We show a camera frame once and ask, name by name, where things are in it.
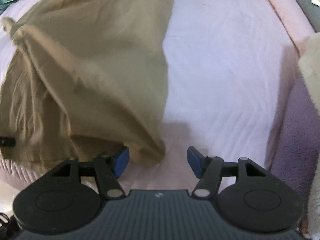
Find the pink quilted bed sheet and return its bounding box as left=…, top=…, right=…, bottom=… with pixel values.
left=0, top=0, right=300, bottom=198

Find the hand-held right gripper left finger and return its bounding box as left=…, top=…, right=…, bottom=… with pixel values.
left=51, top=146, right=130, bottom=201

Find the khaki garment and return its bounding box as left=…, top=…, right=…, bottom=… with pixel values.
left=0, top=0, right=190, bottom=171

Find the purple fleece blanket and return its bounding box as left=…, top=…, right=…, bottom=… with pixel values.
left=270, top=76, right=316, bottom=210

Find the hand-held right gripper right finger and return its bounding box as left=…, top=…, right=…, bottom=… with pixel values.
left=187, top=146, right=270, bottom=200

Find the pink pillow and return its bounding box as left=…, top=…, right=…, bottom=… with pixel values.
left=254, top=0, right=316, bottom=57

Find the beige fluffy blanket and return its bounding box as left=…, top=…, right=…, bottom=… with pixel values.
left=298, top=32, right=320, bottom=240

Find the black cable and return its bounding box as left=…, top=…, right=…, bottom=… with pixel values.
left=0, top=212, right=16, bottom=240

